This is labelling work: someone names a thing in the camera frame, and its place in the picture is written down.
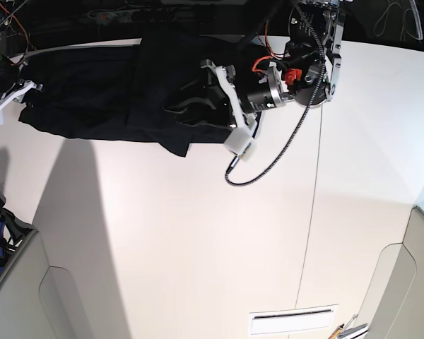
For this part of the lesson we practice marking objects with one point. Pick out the right grey partition panel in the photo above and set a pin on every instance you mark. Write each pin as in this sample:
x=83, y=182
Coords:
x=393, y=306

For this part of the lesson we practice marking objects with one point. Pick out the table cable slot cover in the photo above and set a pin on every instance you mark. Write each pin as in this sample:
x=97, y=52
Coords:
x=291, y=321

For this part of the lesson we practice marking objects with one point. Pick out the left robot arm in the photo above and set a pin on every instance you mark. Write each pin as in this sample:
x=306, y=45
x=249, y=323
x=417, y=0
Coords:
x=306, y=71

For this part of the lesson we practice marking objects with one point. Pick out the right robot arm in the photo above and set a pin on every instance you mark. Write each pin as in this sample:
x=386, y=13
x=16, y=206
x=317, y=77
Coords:
x=10, y=29

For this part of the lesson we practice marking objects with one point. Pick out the grey partition panel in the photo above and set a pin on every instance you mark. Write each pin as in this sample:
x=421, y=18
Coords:
x=393, y=306
x=38, y=300

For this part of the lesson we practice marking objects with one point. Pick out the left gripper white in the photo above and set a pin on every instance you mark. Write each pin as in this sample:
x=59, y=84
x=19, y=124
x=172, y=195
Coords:
x=207, y=101

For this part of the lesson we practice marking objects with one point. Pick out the black T-shirt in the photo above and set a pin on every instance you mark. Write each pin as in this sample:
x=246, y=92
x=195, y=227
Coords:
x=128, y=93

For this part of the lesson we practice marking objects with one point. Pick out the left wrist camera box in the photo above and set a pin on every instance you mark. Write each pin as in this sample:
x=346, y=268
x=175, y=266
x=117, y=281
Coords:
x=240, y=143

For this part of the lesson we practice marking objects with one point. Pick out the yellow pencil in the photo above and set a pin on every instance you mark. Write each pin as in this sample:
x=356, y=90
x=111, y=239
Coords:
x=342, y=327

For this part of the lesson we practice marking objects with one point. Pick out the white power strip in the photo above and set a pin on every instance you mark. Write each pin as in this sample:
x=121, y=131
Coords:
x=132, y=15

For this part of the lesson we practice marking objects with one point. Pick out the left grey partition panel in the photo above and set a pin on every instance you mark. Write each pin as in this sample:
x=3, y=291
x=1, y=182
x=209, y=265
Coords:
x=38, y=300

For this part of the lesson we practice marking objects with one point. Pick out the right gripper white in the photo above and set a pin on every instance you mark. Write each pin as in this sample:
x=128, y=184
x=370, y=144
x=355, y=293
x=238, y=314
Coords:
x=12, y=89

